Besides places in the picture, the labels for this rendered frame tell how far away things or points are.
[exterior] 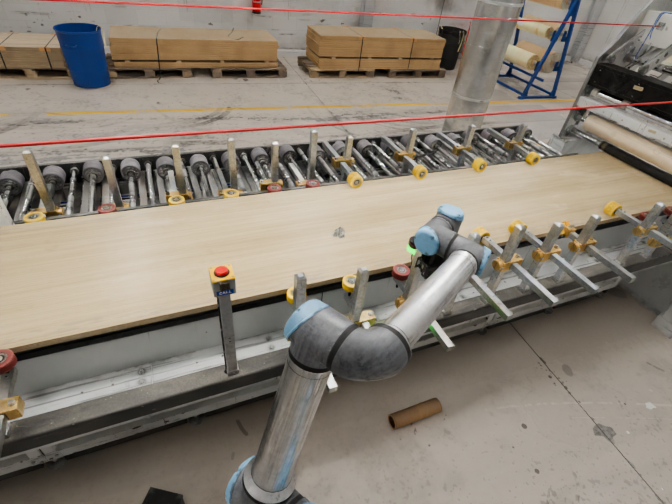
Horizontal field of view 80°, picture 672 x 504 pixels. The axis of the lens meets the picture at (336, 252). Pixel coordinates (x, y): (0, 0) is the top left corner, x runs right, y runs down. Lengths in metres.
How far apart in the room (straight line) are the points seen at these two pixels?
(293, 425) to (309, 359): 0.21
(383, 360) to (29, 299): 1.39
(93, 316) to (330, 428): 1.31
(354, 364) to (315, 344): 0.09
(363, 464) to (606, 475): 1.29
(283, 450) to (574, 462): 1.91
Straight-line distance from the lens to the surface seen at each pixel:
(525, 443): 2.64
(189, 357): 1.84
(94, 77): 6.73
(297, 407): 1.01
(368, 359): 0.85
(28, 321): 1.79
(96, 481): 2.39
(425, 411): 2.41
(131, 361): 1.85
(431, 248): 1.29
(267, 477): 1.21
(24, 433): 1.76
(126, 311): 1.68
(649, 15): 4.08
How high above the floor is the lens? 2.08
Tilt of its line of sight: 39 degrees down
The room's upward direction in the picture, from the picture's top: 7 degrees clockwise
